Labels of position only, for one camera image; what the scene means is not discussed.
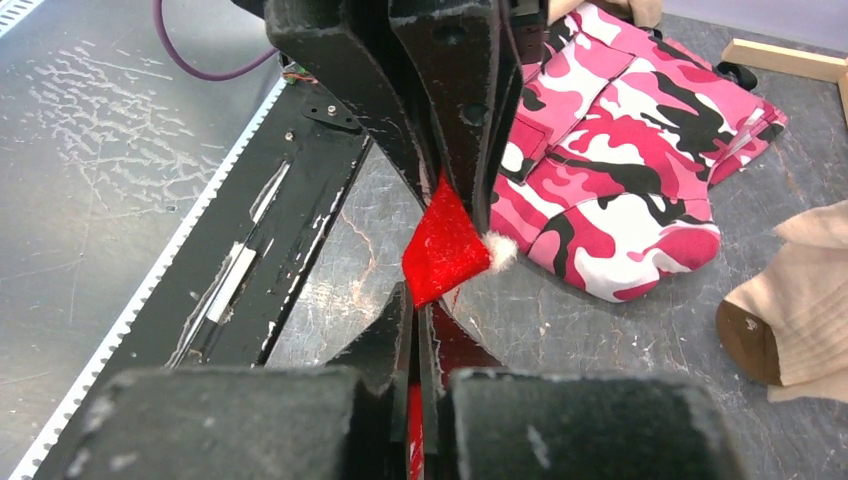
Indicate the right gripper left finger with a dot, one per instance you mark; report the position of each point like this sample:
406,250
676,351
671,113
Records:
342,420

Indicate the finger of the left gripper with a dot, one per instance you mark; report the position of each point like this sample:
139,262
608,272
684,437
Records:
463,54
349,46

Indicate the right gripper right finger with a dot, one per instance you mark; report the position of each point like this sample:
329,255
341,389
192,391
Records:
481,420

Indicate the red white patterned sock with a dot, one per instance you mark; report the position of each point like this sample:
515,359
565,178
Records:
444,252

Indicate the tan brown striped sock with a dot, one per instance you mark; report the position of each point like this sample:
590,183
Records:
786,327

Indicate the wooden hanger stand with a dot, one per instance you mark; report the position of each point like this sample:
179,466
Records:
790,61

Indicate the pink camouflage cloth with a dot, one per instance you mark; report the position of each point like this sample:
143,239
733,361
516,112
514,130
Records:
618,137

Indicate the beige cloth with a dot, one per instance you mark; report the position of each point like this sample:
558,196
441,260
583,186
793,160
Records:
641,13

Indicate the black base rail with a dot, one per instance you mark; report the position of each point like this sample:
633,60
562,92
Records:
220,291

